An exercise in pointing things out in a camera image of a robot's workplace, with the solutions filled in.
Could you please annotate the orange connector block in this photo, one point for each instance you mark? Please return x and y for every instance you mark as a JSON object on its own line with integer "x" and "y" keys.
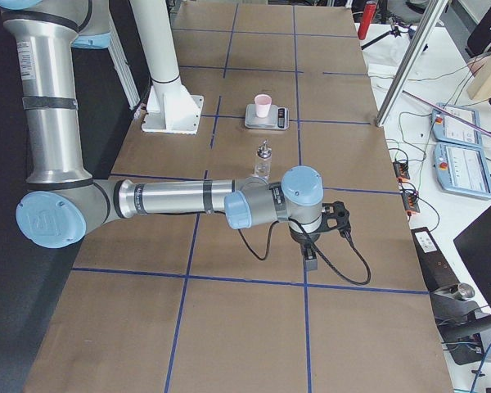
{"x": 410, "y": 200}
{"x": 401, "y": 171}

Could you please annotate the black computer monitor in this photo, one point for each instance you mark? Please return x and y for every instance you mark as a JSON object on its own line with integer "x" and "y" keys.
{"x": 473, "y": 245}

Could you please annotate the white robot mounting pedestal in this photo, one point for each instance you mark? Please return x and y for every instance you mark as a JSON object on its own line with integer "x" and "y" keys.
{"x": 170, "y": 107}

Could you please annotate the lower blue teach pendant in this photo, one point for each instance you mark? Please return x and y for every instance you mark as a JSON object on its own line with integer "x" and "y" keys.
{"x": 462, "y": 170}

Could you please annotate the black desk clamp stand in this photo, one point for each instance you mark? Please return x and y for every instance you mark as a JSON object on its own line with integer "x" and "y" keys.
{"x": 464, "y": 326}

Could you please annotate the glass sauce bottle steel lid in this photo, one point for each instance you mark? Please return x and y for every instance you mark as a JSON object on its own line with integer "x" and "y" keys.
{"x": 263, "y": 160}

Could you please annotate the upper blue teach pendant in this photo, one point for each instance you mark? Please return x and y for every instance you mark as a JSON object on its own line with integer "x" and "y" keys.
{"x": 448, "y": 129}

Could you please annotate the blue teach pendant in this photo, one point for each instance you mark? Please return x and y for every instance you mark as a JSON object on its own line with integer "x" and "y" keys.
{"x": 448, "y": 129}
{"x": 462, "y": 170}

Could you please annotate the green handled grabber stick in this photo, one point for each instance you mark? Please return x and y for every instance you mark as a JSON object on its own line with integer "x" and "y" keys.
{"x": 448, "y": 113}

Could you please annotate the pink paper cup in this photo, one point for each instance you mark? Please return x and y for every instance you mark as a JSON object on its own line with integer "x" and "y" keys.
{"x": 263, "y": 104}

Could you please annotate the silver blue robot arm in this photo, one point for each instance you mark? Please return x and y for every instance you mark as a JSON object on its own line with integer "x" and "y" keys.
{"x": 65, "y": 202}

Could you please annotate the red cylindrical bottle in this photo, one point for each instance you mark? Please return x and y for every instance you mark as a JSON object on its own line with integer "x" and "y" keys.
{"x": 367, "y": 17}

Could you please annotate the upper orange connector block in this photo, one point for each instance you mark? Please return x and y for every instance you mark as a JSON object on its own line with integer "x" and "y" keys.
{"x": 401, "y": 171}

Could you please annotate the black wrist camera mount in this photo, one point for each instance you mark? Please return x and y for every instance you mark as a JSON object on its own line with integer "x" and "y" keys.
{"x": 334, "y": 216}

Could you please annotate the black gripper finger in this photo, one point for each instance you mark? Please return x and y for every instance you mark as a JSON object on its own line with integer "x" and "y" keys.
{"x": 309, "y": 257}

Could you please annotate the black tripod camera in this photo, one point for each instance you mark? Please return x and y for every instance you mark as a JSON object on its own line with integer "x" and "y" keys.
{"x": 396, "y": 29}

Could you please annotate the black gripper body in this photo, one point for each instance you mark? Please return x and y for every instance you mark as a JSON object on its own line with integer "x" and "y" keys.
{"x": 302, "y": 237}

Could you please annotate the aluminium frame post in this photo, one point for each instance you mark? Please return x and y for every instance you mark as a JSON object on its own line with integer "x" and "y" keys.
{"x": 429, "y": 20}

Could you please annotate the silver digital kitchen scale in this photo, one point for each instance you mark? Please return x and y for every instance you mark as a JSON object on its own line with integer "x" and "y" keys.
{"x": 277, "y": 118}

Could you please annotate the black flat device box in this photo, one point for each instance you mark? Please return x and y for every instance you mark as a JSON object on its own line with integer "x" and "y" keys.
{"x": 436, "y": 270}

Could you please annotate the lower orange connector block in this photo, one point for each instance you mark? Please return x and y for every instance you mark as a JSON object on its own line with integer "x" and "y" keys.
{"x": 410, "y": 200}

